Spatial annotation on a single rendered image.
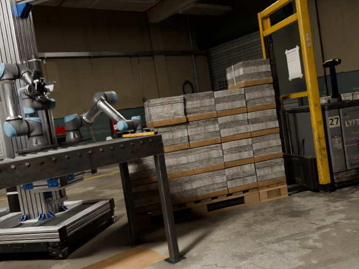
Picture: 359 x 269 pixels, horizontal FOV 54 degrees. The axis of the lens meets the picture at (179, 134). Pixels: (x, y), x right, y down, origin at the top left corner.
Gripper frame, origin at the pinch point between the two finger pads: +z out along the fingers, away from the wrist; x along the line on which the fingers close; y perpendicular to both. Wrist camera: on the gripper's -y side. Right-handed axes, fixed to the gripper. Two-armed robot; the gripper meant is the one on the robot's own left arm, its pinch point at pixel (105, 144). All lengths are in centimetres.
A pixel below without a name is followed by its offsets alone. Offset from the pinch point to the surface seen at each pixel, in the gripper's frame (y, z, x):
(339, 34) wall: 148, -728, -194
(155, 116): 16, -49, -1
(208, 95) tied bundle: 26, -95, 15
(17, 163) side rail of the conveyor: 2, 76, 63
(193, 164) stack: -31, -75, 6
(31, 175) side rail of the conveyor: -5, 70, 63
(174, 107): 21, -65, 5
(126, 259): -76, 13, 32
